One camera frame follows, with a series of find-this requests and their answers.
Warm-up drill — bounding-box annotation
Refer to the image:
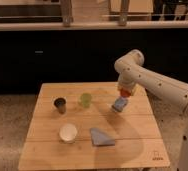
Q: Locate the wooden table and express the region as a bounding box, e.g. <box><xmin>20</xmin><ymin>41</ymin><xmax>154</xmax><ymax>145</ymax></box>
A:
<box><xmin>18</xmin><ymin>82</ymin><xmax>170</xmax><ymax>171</ymax></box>

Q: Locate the white bowl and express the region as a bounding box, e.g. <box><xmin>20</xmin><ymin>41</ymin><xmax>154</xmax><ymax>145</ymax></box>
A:
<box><xmin>59</xmin><ymin>123</ymin><xmax>78</xmax><ymax>143</ymax></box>

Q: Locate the dark counter cabinet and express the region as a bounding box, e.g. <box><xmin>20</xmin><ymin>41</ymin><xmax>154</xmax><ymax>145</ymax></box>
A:
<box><xmin>0</xmin><ymin>21</ymin><xmax>188</xmax><ymax>94</ymax></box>

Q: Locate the green plastic cup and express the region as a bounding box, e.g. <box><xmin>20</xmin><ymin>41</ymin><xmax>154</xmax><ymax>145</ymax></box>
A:
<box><xmin>80</xmin><ymin>93</ymin><xmax>92</xmax><ymax>108</ymax></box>

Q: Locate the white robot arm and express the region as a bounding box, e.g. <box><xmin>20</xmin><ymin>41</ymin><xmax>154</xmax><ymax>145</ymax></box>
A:
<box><xmin>114</xmin><ymin>49</ymin><xmax>188</xmax><ymax>171</ymax></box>

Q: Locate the dark metal cup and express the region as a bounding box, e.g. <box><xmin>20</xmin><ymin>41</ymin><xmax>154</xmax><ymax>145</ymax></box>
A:
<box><xmin>54</xmin><ymin>98</ymin><xmax>66</xmax><ymax>114</ymax></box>

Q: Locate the blue grey folded cloth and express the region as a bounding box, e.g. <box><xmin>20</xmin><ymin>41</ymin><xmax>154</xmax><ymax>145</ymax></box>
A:
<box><xmin>90</xmin><ymin>128</ymin><xmax>115</xmax><ymax>146</ymax></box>

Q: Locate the red apple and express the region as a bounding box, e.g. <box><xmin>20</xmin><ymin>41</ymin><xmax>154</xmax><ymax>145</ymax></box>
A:
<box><xmin>120</xmin><ymin>89</ymin><xmax>131</xmax><ymax>98</ymax></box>

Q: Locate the blue sponge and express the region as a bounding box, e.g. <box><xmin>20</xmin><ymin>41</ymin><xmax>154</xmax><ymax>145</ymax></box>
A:
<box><xmin>112</xmin><ymin>97</ymin><xmax>128</xmax><ymax>112</ymax></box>

